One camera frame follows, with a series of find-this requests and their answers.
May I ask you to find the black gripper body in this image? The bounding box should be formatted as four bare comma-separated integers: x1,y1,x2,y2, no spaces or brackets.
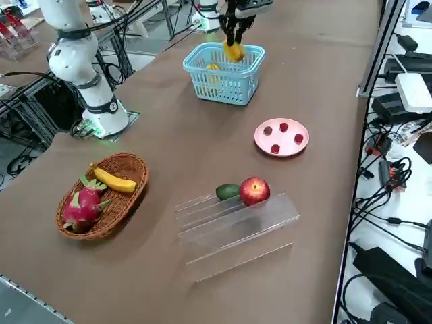
224,0,256,22

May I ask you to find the blue plastic basket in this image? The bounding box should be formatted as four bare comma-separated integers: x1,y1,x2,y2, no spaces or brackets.
182,42,266,107

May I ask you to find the brown wicker basket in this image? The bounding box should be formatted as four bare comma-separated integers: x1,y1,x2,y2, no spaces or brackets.
55,153,150,241

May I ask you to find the clear acrylic display platform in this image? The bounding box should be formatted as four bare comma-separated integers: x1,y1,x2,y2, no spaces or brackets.
174,192,301,284

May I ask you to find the pink round plate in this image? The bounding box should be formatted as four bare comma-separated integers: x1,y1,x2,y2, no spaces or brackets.
254,117,310,157

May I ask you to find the green avocado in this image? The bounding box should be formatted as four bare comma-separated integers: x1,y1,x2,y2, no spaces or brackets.
215,183,243,201

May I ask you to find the red apple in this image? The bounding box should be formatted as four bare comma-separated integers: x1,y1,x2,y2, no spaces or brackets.
239,176,271,207

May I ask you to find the orange black connector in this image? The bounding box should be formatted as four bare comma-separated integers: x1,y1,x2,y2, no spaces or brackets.
366,132,394,158

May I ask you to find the white power box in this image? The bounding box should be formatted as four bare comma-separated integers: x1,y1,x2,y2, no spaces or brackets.
394,72,432,114

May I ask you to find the yellow banana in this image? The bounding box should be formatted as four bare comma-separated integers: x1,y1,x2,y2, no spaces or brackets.
89,162,137,193

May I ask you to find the clear rack with red items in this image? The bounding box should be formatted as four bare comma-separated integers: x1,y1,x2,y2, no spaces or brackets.
0,6,38,62

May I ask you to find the pink dragon fruit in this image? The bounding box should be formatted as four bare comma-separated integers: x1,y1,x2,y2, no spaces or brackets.
62,173,111,234

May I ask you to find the large black power brick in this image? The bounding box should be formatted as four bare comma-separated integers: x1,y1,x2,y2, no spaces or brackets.
352,247,432,324

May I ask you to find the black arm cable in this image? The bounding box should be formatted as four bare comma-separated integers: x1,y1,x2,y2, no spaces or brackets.
55,0,203,88

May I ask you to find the aluminium frame post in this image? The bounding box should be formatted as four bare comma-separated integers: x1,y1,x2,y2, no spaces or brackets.
356,0,408,99

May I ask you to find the aluminium frame side table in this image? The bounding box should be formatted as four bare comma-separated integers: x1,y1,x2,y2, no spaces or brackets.
0,72,85,153

